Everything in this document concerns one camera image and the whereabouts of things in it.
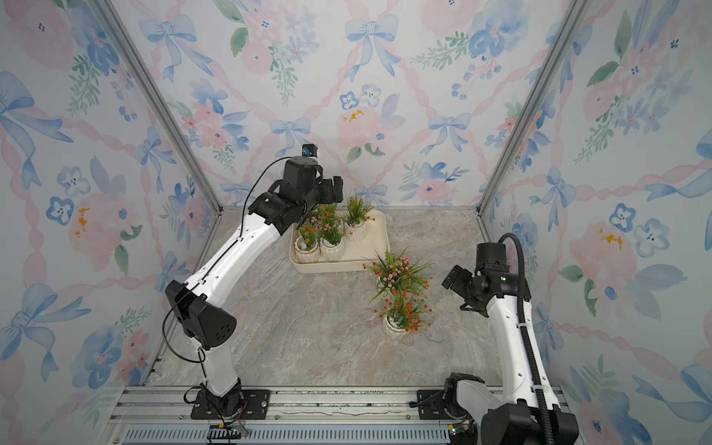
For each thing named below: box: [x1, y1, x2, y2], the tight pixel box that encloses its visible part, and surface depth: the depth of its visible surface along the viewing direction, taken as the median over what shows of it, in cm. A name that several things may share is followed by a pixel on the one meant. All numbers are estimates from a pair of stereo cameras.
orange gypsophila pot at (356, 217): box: [344, 195, 377, 242], surface depth 105 cm
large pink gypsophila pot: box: [360, 246, 433, 306], surface depth 85 cm
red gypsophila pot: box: [374, 289, 433, 333], surface depth 80 cm
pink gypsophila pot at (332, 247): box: [319, 223, 345, 263], surface depth 102 cm
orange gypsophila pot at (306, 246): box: [293, 221, 320, 265], surface depth 100 cm
